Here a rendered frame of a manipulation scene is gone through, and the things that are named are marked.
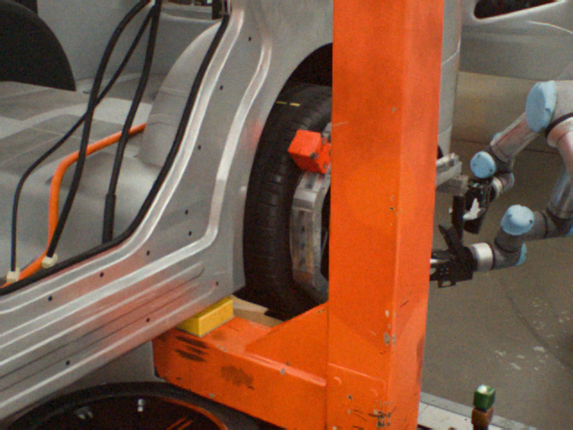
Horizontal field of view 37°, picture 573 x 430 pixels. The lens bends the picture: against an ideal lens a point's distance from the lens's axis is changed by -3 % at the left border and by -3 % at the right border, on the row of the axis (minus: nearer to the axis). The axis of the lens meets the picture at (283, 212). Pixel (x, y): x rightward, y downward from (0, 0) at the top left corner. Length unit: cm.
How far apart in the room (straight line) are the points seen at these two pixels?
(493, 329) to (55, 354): 230
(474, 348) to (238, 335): 159
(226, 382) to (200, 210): 42
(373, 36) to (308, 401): 84
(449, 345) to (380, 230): 188
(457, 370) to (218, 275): 149
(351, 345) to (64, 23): 249
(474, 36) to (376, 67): 312
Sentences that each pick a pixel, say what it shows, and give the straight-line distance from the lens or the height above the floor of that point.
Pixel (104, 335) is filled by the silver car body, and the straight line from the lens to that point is 188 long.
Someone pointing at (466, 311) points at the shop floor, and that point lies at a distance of 386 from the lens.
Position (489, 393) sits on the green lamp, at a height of 66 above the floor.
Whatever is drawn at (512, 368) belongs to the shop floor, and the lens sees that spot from 345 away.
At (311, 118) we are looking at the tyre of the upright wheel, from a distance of 229.
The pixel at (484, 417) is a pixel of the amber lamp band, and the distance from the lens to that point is 203.
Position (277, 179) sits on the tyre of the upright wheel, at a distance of 222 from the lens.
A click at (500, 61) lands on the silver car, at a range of 479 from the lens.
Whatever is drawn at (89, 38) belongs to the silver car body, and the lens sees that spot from 409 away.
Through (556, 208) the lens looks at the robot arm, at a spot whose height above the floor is 94.
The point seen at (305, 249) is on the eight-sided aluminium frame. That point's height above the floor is 81.
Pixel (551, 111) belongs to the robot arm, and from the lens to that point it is 201.
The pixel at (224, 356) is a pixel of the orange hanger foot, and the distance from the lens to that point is 210.
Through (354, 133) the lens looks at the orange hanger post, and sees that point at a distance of 170.
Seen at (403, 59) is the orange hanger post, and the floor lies 141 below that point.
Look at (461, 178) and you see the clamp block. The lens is 246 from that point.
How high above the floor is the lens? 170
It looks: 20 degrees down
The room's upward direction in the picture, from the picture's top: straight up
